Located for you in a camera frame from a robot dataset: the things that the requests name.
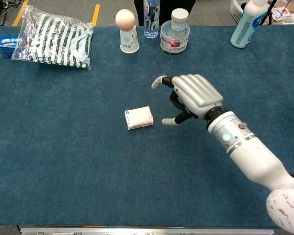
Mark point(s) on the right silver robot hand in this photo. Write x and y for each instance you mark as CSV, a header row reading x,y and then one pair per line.
x,y
199,94

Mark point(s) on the small white box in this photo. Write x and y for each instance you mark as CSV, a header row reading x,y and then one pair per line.
x,y
139,118

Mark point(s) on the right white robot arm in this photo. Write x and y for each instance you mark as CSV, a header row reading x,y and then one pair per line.
x,y
254,149

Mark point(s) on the clear jar with white lid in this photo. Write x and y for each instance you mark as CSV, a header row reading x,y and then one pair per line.
x,y
174,36

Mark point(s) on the white and blue lotion bottle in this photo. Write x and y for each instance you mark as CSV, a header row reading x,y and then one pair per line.
x,y
247,27

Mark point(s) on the clear water bottle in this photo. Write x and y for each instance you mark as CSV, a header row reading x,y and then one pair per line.
x,y
151,22

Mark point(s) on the white paper cup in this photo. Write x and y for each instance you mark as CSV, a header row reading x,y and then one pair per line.
x,y
129,41

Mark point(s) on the white storage box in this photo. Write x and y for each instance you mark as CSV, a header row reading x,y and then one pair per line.
x,y
235,9

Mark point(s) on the tan ball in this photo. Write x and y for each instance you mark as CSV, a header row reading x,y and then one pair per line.
x,y
125,19

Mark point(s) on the white printed bag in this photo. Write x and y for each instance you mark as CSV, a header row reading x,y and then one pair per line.
x,y
281,12

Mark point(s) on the teal table cloth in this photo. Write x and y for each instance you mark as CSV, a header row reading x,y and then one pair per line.
x,y
88,159

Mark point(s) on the striped shirt in plastic bag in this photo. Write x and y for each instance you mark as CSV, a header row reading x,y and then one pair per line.
x,y
58,44

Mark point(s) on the blue cookie box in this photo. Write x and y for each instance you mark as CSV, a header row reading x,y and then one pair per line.
x,y
6,45

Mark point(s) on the aluminium table edge rail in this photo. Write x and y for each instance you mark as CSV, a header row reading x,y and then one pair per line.
x,y
137,231

